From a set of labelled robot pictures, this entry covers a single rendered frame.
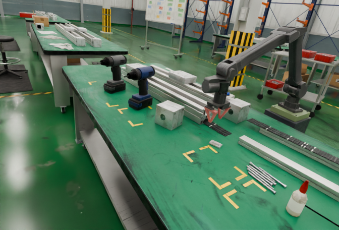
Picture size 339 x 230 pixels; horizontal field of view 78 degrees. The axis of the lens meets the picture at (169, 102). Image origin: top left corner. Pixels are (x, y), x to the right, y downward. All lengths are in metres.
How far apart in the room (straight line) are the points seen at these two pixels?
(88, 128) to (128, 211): 0.95
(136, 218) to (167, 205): 0.69
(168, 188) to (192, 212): 0.10
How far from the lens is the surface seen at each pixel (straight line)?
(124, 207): 1.38
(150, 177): 0.72
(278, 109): 1.45
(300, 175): 0.93
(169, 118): 0.95
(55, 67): 2.65
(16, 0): 15.73
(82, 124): 2.02
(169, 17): 6.89
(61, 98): 2.77
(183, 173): 0.75
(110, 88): 1.31
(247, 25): 4.34
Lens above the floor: 1.27
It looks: 23 degrees down
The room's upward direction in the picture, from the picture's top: 7 degrees clockwise
